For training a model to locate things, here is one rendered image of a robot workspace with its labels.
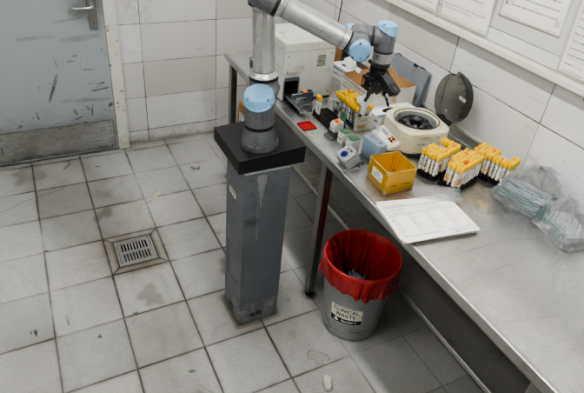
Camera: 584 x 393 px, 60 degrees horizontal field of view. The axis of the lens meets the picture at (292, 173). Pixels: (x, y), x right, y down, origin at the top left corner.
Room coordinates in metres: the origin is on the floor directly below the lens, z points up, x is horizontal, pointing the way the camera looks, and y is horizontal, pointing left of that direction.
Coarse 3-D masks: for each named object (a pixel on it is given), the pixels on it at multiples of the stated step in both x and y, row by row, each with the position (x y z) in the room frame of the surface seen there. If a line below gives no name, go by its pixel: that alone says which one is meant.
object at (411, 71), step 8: (400, 56) 2.55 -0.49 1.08; (392, 64) 2.58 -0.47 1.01; (400, 64) 2.53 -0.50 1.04; (408, 64) 2.47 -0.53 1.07; (416, 64) 2.42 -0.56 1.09; (400, 72) 2.51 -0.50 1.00; (408, 72) 2.45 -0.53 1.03; (416, 72) 2.40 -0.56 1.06; (424, 72) 2.35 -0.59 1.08; (408, 80) 2.43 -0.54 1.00; (416, 80) 2.38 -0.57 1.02; (424, 80) 2.33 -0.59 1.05; (416, 88) 2.36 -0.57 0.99; (424, 88) 2.33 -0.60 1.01; (416, 96) 2.34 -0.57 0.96; (416, 104) 2.31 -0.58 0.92
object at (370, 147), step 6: (366, 138) 1.83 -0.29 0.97; (372, 138) 1.83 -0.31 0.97; (378, 138) 1.83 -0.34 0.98; (366, 144) 1.83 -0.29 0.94; (372, 144) 1.80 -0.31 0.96; (378, 144) 1.78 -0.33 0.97; (384, 144) 1.79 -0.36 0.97; (366, 150) 1.82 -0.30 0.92; (372, 150) 1.80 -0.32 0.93; (378, 150) 1.77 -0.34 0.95; (384, 150) 1.79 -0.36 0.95; (360, 156) 1.83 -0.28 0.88; (366, 156) 1.82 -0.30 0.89; (366, 162) 1.79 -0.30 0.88
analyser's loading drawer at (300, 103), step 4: (284, 92) 2.31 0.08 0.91; (288, 92) 2.32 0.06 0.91; (292, 92) 2.32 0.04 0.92; (284, 96) 2.29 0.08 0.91; (288, 96) 2.28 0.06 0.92; (292, 96) 2.23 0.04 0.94; (296, 96) 2.24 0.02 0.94; (300, 96) 2.25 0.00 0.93; (292, 100) 2.22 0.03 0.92; (296, 100) 2.19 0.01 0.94; (300, 100) 2.20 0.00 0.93; (304, 100) 2.21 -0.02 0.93; (296, 104) 2.19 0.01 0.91; (300, 104) 2.20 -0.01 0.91; (304, 104) 2.20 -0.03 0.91; (308, 104) 2.16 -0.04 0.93; (312, 104) 2.17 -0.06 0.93; (296, 108) 2.18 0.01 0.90; (300, 108) 2.14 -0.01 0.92; (304, 108) 2.15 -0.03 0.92; (308, 108) 2.16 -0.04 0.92; (312, 108) 2.17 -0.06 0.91; (300, 112) 2.14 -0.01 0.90; (304, 112) 2.15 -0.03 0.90
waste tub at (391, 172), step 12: (372, 156) 1.69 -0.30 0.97; (384, 156) 1.71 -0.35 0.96; (396, 156) 1.74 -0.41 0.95; (372, 168) 1.66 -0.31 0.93; (384, 168) 1.72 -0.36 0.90; (396, 168) 1.73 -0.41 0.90; (408, 168) 1.67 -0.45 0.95; (372, 180) 1.65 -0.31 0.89; (384, 180) 1.59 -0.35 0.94; (396, 180) 1.59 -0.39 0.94; (408, 180) 1.62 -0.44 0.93; (384, 192) 1.57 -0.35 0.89; (396, 192) 1.60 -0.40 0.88
